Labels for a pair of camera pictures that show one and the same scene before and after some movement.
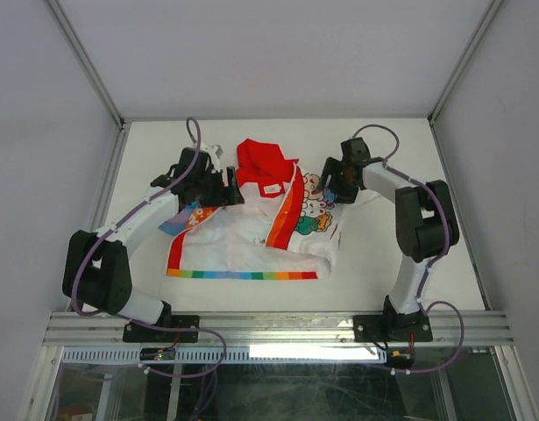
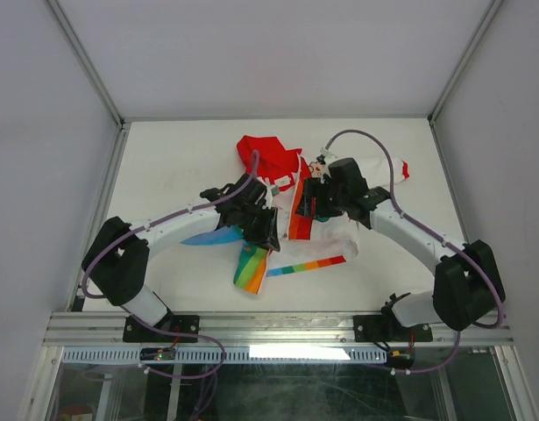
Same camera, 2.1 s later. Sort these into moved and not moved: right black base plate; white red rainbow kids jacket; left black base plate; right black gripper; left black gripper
Moved: right black gripper; white red rainbow kids jacket; left black gripper
Not moved: left black base plate; right black base plate
